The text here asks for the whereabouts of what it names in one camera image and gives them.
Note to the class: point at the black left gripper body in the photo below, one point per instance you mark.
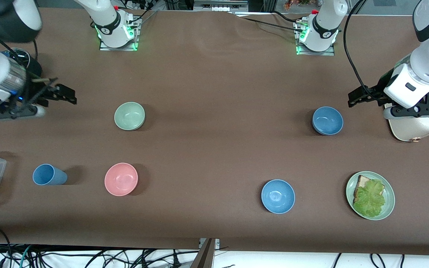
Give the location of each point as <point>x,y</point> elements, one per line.
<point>377,92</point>

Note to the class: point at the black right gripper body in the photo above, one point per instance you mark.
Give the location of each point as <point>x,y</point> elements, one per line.
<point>37,90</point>

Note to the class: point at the dark blue bowl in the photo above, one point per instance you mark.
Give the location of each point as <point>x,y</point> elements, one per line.
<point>327,120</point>

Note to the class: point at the green bowl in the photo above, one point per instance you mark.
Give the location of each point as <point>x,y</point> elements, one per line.
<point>129,116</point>

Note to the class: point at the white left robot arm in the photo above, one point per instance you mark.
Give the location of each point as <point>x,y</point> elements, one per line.
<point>426,63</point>

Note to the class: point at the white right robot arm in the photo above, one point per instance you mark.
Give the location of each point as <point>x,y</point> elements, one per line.
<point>107,22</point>

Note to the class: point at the pink bowl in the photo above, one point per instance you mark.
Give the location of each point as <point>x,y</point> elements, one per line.
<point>121,179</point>

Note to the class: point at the light blue bowl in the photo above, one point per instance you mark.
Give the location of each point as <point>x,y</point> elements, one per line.
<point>277,196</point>

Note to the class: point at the cream toaster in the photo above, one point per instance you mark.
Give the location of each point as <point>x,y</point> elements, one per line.
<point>415,128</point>

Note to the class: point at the blue cup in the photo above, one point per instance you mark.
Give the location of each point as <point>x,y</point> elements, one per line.
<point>48,175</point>

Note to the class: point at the bread slice under lettuce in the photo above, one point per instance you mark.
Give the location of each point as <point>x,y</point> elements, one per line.
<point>361,183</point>

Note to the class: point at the green lettuce leaf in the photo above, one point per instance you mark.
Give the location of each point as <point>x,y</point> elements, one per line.
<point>371,199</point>

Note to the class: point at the green plate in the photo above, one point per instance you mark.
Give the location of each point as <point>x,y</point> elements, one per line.
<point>389,201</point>

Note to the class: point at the brown table cover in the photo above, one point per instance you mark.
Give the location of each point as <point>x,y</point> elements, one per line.
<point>199,74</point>

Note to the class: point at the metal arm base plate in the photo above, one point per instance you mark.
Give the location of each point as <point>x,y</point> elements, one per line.
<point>132,44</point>
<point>330,52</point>

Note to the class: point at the silver metal rail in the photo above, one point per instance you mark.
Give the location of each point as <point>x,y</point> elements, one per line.
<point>220,5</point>

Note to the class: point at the metal table bracket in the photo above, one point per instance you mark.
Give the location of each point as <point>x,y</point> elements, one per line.
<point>216,242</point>

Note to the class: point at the dark wedge post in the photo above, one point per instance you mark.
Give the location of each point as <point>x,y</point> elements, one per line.
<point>203,258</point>

